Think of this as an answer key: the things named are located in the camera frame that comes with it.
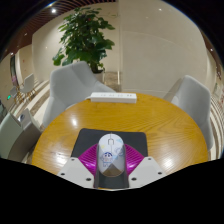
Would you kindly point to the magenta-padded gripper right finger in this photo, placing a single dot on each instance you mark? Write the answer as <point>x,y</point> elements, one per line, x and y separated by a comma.
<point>141,166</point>

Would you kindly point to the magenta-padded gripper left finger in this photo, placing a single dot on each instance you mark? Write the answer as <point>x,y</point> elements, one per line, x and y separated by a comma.
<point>81,165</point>

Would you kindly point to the white cartoon-print computer mouse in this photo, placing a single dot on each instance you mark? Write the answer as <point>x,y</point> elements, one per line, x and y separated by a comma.
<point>111,153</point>

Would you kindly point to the black mouse pad green lines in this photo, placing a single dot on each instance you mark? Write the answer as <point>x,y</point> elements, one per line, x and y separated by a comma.
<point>86,140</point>

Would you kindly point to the grey shell chair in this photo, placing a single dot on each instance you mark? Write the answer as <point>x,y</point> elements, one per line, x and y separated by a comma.
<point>16,136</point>
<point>193,103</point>
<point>71,90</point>

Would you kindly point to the white power strip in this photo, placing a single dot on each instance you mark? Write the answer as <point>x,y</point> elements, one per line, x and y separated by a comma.
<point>113,97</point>

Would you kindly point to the small light grey chair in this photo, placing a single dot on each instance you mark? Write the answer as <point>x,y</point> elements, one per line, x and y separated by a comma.
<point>28,85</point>

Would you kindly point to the green potted plant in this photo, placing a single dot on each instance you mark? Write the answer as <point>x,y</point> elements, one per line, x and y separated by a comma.
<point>86,36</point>

